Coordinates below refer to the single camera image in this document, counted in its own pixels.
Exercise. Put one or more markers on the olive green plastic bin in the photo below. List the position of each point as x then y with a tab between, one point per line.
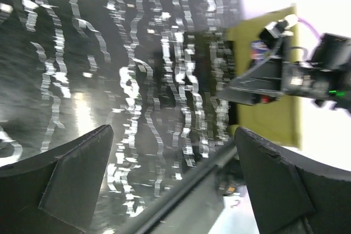
279	121

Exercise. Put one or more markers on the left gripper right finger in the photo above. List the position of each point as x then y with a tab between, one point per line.
291	193

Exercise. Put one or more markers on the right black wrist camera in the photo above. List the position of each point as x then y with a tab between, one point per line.
332	53

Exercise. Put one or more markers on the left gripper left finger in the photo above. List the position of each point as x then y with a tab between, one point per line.
56	191

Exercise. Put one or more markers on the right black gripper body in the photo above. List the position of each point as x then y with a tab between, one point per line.
313	83

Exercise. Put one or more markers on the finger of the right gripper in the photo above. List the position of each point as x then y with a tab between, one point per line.
260	81

